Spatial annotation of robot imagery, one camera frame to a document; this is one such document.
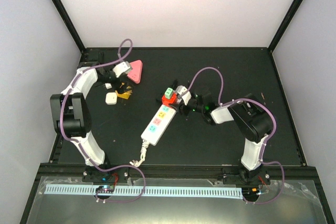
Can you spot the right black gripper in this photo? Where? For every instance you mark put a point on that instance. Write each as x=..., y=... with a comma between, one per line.
x=180, y=107

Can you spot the red cube socket adapter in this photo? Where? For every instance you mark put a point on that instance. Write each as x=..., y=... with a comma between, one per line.
x=172, y=100

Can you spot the white long power strip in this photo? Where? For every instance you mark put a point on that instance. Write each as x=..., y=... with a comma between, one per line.
x=158, y=125

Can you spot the pink triangular power strip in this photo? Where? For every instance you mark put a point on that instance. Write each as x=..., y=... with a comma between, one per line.
x=136, y=72

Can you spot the white USB charger plug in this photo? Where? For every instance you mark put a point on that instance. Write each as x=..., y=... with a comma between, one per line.
x=108, y=86

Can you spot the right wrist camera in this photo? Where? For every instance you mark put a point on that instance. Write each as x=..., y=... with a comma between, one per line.
x=183, y=95

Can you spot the yellow cube socket adapter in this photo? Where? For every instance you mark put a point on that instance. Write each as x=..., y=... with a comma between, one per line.
x=124, y=91

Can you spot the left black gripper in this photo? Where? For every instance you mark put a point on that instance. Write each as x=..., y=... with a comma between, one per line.
x=116, y=84

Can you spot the white slotted cable duct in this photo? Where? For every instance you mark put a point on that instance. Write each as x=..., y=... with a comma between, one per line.
x=147, y=191

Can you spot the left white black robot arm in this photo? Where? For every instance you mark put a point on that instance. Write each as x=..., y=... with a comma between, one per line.
x=71, y=116

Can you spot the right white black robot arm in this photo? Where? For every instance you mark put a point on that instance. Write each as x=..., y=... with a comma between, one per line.
x=255, y=122

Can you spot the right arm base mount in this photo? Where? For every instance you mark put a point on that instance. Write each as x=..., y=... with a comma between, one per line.
x=241, y=176

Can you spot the green white plug adapter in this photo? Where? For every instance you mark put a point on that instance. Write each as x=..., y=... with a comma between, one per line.
x=169, y=93

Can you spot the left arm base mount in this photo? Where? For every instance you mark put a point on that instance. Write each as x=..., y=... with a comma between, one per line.
x=93, y=175

